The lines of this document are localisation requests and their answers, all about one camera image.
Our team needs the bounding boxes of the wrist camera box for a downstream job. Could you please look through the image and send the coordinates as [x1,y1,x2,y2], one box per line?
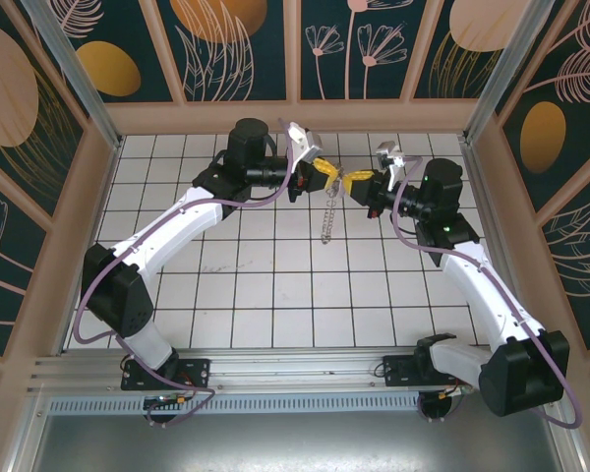
[376,141,407,191]
[280,117,325,166]

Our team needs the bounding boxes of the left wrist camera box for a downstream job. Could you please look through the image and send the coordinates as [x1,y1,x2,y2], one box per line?
[280,117,325,166]

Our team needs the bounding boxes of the grey metal sheet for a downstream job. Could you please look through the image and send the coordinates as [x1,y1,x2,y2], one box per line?
[29,412,569,472]

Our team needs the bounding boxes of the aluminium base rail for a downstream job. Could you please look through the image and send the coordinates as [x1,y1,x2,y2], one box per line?
[27,346,566,397]

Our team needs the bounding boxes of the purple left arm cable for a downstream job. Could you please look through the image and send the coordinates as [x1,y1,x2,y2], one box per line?
[73,120,297,429]

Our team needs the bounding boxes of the panel large pale circle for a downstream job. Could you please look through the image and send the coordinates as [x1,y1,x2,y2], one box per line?
[0,0,88,222]

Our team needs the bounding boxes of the silver keyring with chain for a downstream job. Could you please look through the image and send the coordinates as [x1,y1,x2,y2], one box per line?
[319,166,348,245]

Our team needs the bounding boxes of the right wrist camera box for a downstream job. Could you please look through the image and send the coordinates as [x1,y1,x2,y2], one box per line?
[376,141,407,191]

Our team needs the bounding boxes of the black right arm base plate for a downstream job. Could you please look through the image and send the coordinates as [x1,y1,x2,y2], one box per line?
[382,354,427,390]

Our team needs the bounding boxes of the slotted grey cable duct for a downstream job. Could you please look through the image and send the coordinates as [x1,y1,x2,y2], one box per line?
[46,395,424,417]

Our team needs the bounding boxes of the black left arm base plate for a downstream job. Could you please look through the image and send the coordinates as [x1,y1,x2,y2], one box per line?
[121,357,211,392]

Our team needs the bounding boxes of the panel orange oval pink feathers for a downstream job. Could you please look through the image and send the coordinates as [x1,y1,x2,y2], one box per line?
[501,0,590,212]

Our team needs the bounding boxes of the connector with coloured wires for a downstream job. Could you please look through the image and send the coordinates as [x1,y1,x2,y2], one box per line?
[437,383,474,400]

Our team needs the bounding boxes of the panel orange circle with leaves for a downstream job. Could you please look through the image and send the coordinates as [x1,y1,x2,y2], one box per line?
[156,0,287,103]

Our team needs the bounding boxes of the panel with pink flowers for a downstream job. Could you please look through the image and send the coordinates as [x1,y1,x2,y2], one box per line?
[299,0,437,102]

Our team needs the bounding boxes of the panel with orange oval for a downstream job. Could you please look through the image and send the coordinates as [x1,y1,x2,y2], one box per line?
[53,0,184,104]

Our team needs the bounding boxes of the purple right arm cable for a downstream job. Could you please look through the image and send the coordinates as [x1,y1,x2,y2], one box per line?
[391,155,585,430]

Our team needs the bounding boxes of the panel with pink feathers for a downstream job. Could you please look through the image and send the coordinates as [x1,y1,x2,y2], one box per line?
[540,189,590,350]

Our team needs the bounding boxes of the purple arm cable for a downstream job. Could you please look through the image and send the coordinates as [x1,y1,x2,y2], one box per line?
[73,120,297,429]
[391,155,585,430]

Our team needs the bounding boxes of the panel pale circle gold lines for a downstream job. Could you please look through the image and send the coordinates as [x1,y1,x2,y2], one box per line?
[412,0,520,99]

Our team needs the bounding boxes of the aluminium corner post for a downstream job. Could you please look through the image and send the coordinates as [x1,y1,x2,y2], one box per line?
[19,0,125,148]
[461,0,564,147]

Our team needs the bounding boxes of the aluminium table edge rail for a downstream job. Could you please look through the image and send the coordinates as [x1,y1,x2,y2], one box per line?
[460,136,537,356]

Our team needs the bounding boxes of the panel single pink flower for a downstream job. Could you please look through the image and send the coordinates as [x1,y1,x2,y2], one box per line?
[0,147,50,355]

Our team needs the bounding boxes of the controller board with connectors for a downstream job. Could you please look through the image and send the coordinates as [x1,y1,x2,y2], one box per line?
[144,392,191,412]

